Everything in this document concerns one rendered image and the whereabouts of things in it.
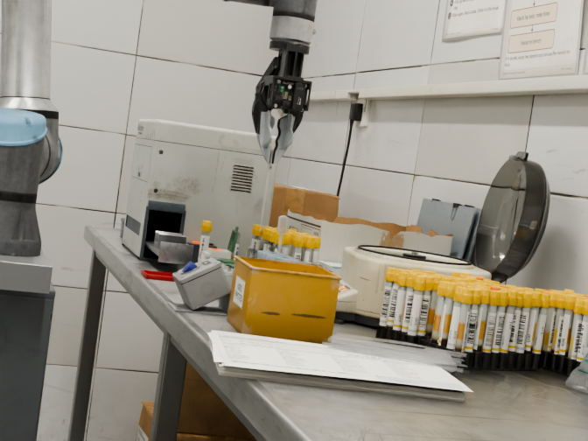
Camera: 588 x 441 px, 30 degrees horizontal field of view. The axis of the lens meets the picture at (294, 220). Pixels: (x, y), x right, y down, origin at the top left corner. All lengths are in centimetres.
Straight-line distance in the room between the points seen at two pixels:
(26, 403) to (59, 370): 190
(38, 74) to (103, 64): 168
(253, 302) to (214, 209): 83
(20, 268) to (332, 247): 67
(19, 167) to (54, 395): 200
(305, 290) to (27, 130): 54
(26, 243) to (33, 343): 16
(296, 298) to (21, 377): 49
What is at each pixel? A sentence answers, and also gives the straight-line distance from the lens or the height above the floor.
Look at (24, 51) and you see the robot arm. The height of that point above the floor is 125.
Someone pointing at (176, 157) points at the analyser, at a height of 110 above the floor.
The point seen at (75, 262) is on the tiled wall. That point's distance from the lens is 364.
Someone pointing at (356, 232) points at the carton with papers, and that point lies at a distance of 213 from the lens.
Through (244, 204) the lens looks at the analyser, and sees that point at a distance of 236.
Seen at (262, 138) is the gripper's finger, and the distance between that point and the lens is 194.
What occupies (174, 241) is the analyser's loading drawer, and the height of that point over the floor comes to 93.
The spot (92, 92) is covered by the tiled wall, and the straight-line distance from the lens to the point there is 362.
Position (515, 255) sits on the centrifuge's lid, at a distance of 187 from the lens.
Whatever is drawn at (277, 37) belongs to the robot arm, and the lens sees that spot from 192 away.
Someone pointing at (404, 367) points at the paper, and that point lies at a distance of 140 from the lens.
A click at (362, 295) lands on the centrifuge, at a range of 180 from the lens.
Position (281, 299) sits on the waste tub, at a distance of 154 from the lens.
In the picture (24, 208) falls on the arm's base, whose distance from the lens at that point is 181.
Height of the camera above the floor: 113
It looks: 3 degrees down
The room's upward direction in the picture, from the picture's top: 8 degrees clockwise
